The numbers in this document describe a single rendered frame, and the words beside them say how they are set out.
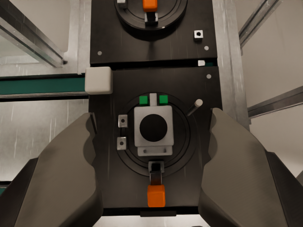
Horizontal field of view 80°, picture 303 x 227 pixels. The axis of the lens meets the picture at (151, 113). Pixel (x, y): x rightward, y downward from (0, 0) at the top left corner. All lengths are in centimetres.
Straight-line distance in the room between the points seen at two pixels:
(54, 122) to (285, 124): 51
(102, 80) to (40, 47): 10
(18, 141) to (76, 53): 22
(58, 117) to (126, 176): 20
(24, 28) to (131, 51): 17
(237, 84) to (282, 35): 25
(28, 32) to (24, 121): 20
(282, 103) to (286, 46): 27
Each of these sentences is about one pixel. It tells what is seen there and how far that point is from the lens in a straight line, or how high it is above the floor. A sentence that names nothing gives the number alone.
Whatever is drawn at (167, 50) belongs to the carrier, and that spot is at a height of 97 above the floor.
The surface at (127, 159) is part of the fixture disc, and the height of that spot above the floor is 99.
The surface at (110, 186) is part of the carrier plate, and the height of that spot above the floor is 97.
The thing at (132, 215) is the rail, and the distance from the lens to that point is 35.
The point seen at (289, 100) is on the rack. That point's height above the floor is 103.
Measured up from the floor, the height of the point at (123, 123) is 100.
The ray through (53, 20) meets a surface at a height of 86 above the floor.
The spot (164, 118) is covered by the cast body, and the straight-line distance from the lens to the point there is 20.
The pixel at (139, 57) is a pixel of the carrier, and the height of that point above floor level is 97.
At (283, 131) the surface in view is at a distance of 51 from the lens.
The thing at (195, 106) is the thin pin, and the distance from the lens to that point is 23.
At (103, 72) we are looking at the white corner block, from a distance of 34.
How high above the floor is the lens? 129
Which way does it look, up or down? 80 degrees down
